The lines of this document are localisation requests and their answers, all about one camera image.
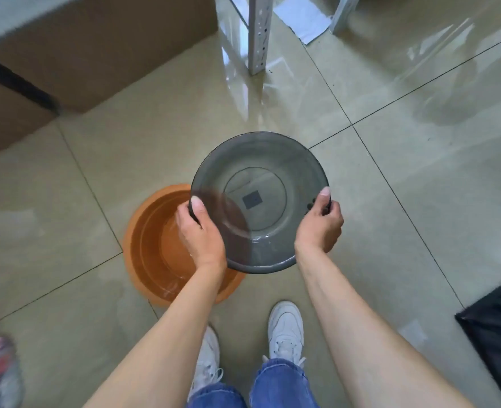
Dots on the person's right hand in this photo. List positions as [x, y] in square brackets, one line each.
[318, 229]

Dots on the person's left hand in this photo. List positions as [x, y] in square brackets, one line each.
[199, 242]

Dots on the person's right thumb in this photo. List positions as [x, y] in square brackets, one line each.
[321, 199]

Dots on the person's left thumb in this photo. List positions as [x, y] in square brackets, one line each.
[200, 209]

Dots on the grey transparent plastic basin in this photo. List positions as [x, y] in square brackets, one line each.
[259, 199]

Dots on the person's left forearm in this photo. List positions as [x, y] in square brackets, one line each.
[156, 339]

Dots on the person's right forearm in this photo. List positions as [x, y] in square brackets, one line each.
[369, 335]

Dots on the orange plastic basin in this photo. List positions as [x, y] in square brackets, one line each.
[156, 250]

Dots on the white right sneaker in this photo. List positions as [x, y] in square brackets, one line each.
[286, 331]

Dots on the white sneaker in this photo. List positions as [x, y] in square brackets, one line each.
[207, 361]
[286, 331]

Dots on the white left sneaker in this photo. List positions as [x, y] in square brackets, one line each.
[207, 361]

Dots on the white perforated metal rack leg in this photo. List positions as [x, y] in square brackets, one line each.
[259, 33]
[343, 12]

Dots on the white paper sheet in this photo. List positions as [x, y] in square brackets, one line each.
[302, 16]

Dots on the blue jeans left leg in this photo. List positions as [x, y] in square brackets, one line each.
[216, 397]

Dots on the blue jeans leg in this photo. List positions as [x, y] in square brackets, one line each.
[282, 384]
[216, 397]

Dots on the blue jeans right leg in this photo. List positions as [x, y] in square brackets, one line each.
[282, 384]

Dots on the brown cardboard box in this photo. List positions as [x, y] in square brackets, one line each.
[63, 59]

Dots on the black bag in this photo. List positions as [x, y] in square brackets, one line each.
[495, 335]

